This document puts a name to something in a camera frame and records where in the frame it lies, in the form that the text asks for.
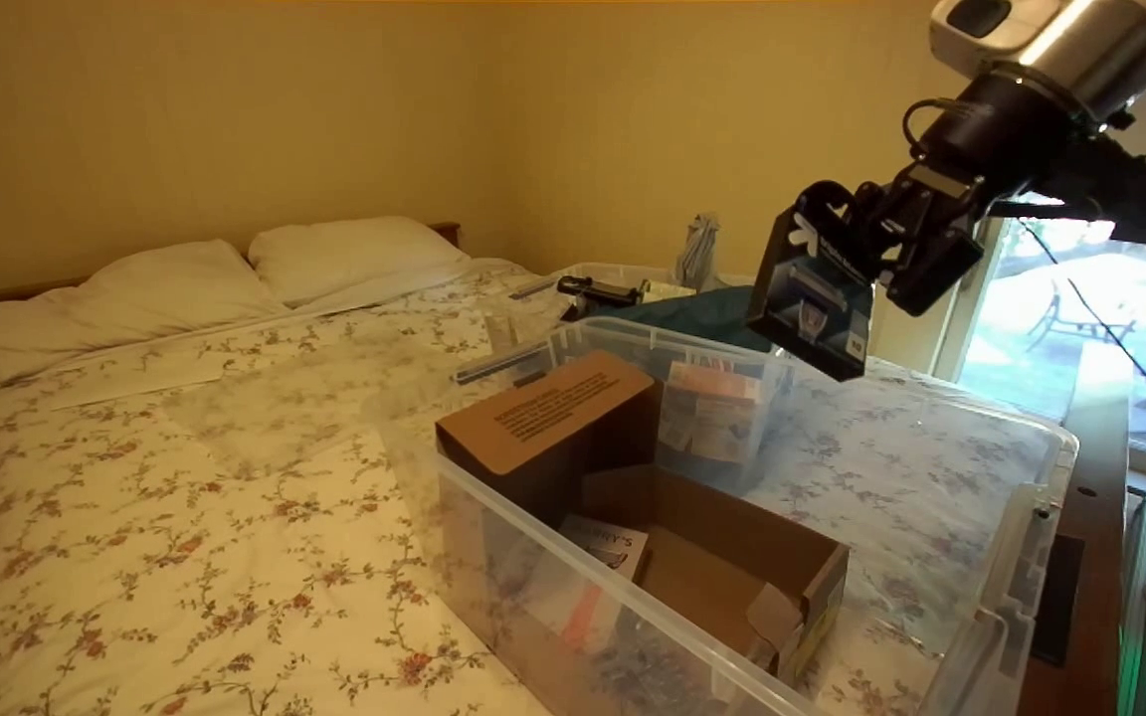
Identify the grey plastic bag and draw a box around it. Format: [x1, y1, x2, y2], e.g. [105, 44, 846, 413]
[677, 210, 724, 291]

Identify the closed brown cardboard box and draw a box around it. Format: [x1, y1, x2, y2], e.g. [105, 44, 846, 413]
[434, 352, 665, 528]

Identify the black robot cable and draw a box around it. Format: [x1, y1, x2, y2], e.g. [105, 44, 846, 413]
[901, 93, 1146, 434]

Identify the wooden bed footboard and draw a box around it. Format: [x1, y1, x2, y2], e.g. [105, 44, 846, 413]
[1017, 381, 1143, 716]

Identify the teal green cloth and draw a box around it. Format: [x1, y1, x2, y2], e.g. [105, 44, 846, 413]
[637, 284, 770, 356]

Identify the open brown cardboard box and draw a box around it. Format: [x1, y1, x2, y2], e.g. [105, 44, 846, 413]
[578, 463, 851, 687]

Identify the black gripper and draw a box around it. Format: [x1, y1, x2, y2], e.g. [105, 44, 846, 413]
[783, 159, 997, 319]

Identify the black remote control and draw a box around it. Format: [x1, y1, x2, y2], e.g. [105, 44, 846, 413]
[555, 272, 649, 309]

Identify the small printed box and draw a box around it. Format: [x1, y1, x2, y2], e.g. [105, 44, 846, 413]
[656, 360, 798, 471]

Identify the white pillow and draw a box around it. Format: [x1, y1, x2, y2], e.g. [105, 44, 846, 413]
[0, 234, 286, 390]
[245, 210, 475, 309]

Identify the floral bedspread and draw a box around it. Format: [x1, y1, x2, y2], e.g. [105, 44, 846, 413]
[0, 254, 686, 716]

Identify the black rectangular box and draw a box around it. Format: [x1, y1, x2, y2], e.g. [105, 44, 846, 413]
[745, 224, 872, 381]

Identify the clear plastic storage crate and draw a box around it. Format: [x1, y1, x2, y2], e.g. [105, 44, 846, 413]
[456, 254, 787, 390]
[429, 315, 1084, 716]

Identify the bright window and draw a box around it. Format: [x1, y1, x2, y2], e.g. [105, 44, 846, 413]
[936, 195, 1146, 495]

